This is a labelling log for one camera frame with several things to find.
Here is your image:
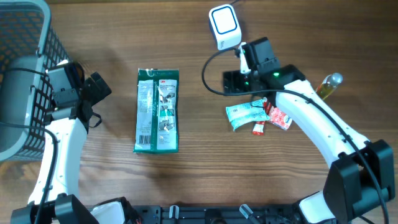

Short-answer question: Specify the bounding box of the teal packet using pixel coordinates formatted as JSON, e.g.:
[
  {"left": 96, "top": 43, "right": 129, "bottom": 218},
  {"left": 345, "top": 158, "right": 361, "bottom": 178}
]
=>
[{"left": 226, "top": 98, "right": 270, "bottom": 131}]

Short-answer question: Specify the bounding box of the red stick sachet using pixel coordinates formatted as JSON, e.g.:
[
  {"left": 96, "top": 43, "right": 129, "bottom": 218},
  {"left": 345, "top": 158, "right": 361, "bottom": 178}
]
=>
[{"left": 252, "top": 98, "right": 272, "bottom": 136}]

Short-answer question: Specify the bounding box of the orange small carton box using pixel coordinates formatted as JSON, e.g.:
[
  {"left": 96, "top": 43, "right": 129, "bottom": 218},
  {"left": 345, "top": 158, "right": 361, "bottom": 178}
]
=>
[{"left": 268, "top": 106, "right": 293, "bottom": 130}]

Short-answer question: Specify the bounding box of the green 3M product package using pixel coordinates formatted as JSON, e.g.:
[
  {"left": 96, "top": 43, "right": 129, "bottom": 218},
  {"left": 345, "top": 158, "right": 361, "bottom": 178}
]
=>
[{"left": 133, "top": 68, "right": 179, "bottom": 154}]

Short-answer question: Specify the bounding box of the small yellow oil bottle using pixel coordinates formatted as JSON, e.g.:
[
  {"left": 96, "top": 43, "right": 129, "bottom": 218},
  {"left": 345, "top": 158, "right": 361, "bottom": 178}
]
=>
[{"left": 316, "top": 73, "right": 343, "bottom": 100}]

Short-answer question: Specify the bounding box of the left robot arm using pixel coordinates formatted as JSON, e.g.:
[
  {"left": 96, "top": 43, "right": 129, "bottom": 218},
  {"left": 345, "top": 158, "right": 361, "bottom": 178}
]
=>
[{"left": 11, "top": 60, "right": 112, "bottom": 223}]

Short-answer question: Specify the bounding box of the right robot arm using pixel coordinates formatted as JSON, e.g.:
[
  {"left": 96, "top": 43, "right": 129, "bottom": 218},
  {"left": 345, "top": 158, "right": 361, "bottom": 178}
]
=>
[{"left": 223, "top": 37, "right": 396, "bottom": 223}]

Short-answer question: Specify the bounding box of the white barcode scanner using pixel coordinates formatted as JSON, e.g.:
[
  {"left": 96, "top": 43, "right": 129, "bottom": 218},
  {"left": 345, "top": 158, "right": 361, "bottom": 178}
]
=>
[{"left": 208, "top": 4, "right": 242, "bottom": 50}]

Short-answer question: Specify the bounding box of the grey plastic shopping basket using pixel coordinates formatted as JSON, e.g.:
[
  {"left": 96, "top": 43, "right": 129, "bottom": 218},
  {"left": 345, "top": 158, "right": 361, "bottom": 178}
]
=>
[{"left": 1, "top": 0, "right": 69, "bottom": 161}]

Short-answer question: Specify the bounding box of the left camera cable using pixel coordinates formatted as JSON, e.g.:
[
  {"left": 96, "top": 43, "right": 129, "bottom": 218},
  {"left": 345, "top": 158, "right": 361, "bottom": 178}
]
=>
[{"left": 0, "top": 68, "right": 60, "bottom": 224}]

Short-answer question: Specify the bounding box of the camera cable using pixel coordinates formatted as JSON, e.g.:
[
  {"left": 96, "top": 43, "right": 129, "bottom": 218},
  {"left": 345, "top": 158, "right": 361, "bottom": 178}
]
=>
[
  {"left": 0, "top": 68, "right": 60, "bottom": 224},
  {"left": 201, "top": 48, "right": 390, "bottom": 224}
]

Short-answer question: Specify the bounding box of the right camera cable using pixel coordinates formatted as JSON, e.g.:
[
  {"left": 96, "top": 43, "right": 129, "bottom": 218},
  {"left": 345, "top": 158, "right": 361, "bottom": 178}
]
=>
[{"left": 201, "top": 48, "right": 390, "bottom": 224}]

